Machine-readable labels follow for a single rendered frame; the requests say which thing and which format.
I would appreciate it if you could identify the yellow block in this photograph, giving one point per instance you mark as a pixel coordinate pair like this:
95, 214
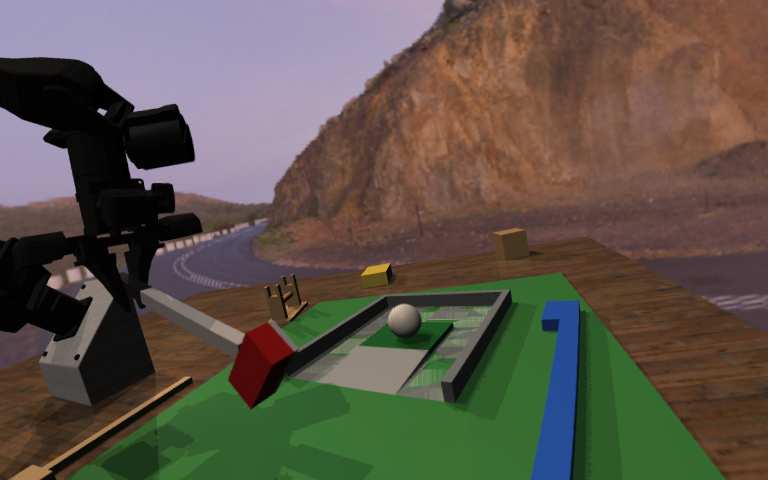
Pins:
376, 275

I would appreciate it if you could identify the brown cube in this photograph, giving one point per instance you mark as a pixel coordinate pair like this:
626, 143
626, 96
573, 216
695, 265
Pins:
511, 244

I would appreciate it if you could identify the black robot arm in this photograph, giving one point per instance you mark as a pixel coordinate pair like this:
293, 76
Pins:
65, 95

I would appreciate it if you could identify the green flat mat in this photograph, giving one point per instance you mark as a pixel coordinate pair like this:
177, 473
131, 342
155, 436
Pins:
310, 430

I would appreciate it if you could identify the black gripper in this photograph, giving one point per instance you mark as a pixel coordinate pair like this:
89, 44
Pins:
92, 252

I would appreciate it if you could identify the beige ball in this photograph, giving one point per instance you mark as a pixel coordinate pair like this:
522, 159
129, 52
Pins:
405, 321

